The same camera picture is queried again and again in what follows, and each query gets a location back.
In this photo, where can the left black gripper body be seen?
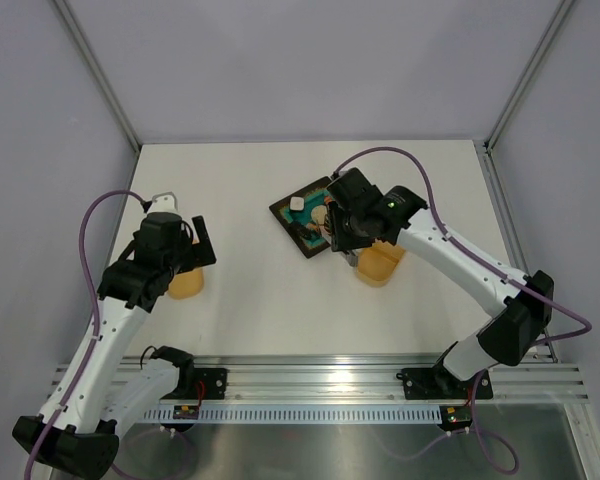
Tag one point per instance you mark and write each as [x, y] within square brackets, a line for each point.
[182, 259]

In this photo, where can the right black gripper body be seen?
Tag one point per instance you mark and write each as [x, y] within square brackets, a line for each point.
[346, 232]

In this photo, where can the metal tongs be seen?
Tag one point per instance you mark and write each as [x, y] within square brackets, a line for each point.
[352, 258]

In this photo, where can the white rice ball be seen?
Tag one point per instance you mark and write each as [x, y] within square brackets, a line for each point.
[319, 214]

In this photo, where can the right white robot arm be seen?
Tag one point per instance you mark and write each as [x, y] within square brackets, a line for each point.
[510, 334]

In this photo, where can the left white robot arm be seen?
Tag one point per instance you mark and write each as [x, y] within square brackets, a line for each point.
[77, 430]

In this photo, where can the orange lunch box lid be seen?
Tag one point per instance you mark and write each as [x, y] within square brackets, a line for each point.
[186, 284]

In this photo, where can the orange lunch box base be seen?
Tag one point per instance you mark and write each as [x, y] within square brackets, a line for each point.
[377, 264]

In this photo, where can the grilled salmon slice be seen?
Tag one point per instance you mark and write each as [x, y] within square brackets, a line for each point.
[320, 230]

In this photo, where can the square teal black plate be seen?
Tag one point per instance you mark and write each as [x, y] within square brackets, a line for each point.
[314, 194]

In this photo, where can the black seaweed piece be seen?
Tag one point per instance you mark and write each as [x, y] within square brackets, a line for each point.
[302, 231]

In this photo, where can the white tofu cube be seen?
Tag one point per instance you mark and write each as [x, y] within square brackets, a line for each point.
[296, 204]

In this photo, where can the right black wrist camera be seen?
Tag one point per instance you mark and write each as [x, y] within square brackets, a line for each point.
[352, 190]

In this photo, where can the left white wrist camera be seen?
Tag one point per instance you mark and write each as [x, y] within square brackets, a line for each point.
[164, 203]

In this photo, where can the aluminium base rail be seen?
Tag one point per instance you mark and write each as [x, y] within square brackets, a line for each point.
[371, 379]

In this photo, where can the right aluminium frame post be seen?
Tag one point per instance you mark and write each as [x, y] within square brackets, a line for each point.
[531, 70]

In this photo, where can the aluminium frame post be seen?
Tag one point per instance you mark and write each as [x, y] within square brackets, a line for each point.
[531, 70]
[78, 37]

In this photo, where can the white slotted cable duct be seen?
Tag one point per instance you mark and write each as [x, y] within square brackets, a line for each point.
[310, 414]

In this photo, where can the left aluminium frame post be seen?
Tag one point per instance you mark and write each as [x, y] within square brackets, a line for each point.
[78, 37]

